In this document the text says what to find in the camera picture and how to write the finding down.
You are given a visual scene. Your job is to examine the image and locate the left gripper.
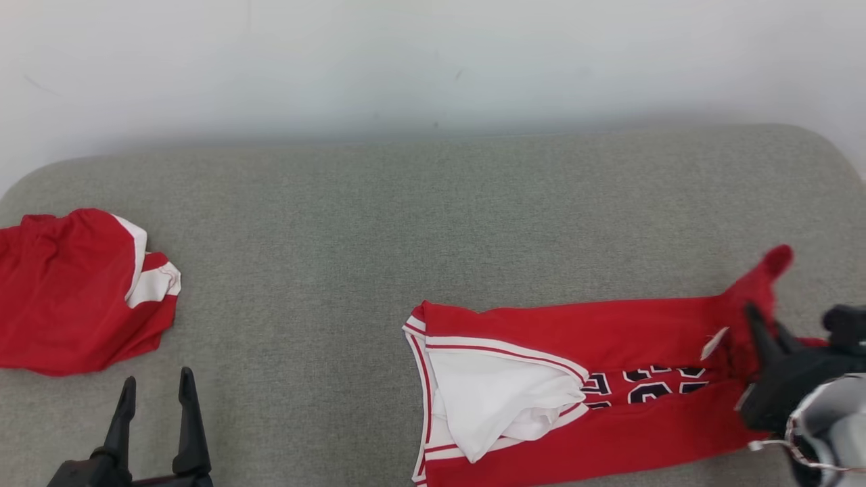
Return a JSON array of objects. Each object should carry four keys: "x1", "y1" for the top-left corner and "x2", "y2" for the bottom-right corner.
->
[{"x1": 46, "y1": 367, "x2": 214, "y2": 487}]

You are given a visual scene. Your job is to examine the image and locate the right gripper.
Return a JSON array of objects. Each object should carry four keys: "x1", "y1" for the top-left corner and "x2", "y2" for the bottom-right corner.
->
[{"x1": 737, "y1": 304, "x2": 866, "y2": 434}]

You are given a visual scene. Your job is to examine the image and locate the red shorts with white panels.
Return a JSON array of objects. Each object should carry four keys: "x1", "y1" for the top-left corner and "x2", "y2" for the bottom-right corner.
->
[{"x1": 0, "y1": 208, "x2": 182, "y2": 377}]

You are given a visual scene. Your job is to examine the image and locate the red basketball jersey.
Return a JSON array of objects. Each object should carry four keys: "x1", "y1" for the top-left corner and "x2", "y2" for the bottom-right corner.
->
[{"x1": 404, "y1": 245, "x2": 829, "y2": 487}]

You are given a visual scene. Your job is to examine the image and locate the thin white cable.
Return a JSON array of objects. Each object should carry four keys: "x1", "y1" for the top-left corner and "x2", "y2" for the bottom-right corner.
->
[{"x1": 748, "y1": 438, "x2": 816, "y2": 469}]

